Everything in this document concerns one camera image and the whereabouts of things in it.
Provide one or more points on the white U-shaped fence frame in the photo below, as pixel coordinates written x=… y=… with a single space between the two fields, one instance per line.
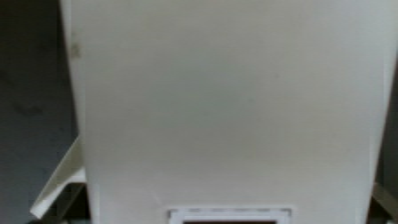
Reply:
x=67 y=175

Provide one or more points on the small white cabinet top block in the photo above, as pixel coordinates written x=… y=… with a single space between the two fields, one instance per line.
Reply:
x=232 y=94

